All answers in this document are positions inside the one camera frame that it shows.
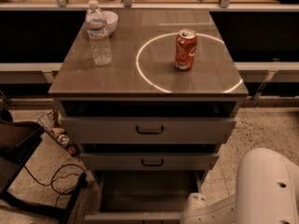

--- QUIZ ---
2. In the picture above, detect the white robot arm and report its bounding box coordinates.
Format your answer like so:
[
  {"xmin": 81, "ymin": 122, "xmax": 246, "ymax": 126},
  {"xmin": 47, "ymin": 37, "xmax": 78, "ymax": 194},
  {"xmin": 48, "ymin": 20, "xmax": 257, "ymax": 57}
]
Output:
[{"xmin": 180, "ymin": 148, "xmax": 299, "ymax": 224}]

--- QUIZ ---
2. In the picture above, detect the grey drawer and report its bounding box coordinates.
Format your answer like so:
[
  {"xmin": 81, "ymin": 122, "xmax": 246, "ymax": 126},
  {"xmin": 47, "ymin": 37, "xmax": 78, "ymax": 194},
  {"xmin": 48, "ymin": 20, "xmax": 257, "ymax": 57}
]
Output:
[
  {"xmin": 81, "ymin": 145, "xmax": 219, "ymax": 171},
  {"xmin": 59, "ymin": 100, "xmax": 238, "ymax": 146},
  {"xmin": 85, "ymin": 171, "xmax": 203, "ymax": 224}
]

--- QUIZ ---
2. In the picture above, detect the brown top drawer cabinet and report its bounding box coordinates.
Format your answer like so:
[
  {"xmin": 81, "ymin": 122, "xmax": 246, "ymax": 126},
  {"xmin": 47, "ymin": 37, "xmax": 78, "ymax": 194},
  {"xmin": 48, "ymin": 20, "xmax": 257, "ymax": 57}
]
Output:
[{"xmin": 48, "ymin": 8, "xmax": 249, "ymax": 185}]

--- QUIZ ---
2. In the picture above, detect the clear plastic water bottle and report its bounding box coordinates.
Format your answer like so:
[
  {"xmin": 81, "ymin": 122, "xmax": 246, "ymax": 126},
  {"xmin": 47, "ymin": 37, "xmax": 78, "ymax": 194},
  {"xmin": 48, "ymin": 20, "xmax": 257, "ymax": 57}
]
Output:
[{"xmin": 85, "ymin": 0, "xmax": 112, "ymax": 66}]

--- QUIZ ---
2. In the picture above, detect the black chair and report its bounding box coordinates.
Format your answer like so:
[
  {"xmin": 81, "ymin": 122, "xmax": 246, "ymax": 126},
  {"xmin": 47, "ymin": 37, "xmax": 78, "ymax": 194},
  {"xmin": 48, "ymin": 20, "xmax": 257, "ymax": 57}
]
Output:
[{"xmin": 0, "ymin": 109, "xmax": 87, "ymax": 224}]

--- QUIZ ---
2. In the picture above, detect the power strip on floor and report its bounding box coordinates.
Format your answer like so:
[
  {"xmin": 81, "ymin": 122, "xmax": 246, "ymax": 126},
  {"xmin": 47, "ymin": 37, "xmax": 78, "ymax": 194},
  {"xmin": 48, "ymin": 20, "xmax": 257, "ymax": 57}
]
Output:
[{"xmin": 37, "ymin": 111, "xmax": 79, "ymax": 157}]

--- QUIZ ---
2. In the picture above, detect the grey bottom drawer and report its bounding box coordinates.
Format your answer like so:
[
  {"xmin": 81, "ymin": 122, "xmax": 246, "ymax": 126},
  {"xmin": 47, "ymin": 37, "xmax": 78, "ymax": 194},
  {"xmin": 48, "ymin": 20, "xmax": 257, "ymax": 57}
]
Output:
[{"xmin": 85, "ymin": 171, "xmax": 203, "ymax": 224}]

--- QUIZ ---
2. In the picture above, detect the grey middle drawer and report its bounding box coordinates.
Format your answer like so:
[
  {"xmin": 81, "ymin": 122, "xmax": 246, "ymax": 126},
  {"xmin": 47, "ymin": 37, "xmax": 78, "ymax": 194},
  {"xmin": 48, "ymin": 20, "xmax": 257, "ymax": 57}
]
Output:
[{"xmin": 81, "ymin": 145, "xmax": 219, "ymax": 171}]

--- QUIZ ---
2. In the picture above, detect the orange soda can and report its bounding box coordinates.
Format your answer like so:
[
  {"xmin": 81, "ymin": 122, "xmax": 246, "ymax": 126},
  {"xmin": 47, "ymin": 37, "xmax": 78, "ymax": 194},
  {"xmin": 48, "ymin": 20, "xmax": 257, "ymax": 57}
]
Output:
[{"xmin": 175, "ymin": 29, "xmax": 197, "ymax": 71}]

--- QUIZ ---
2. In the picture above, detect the white bowl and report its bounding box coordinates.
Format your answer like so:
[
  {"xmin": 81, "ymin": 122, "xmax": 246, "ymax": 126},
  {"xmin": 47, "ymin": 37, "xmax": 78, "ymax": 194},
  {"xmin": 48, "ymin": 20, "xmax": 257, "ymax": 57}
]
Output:
[{"xmin": 104, "ymin": 11, "xmax": 119, "ymax": 35}]

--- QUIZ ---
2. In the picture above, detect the metal rail bracket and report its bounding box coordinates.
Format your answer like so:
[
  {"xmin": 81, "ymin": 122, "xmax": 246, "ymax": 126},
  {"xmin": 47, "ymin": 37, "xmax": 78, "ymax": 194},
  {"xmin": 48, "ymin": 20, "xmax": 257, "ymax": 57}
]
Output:
[{"xmin": 251, "ymin": 58, "xmax": 280, "ymax": 106}]

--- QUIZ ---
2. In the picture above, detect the grey top drawer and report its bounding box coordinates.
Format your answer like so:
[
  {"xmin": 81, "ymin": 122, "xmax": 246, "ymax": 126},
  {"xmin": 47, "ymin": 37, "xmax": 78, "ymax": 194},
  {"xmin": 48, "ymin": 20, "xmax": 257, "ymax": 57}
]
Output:
[{"xmin": 59, "ymin": 100, "xmax": 238, "ymax": 146}]

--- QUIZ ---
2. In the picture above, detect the black cable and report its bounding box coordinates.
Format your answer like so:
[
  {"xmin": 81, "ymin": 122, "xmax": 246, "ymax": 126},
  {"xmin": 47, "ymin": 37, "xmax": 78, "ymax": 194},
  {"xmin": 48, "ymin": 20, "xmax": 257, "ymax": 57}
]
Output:
[{"xmin": 22, "ymin": 162, "xmax": 87, "ymax": 208}]

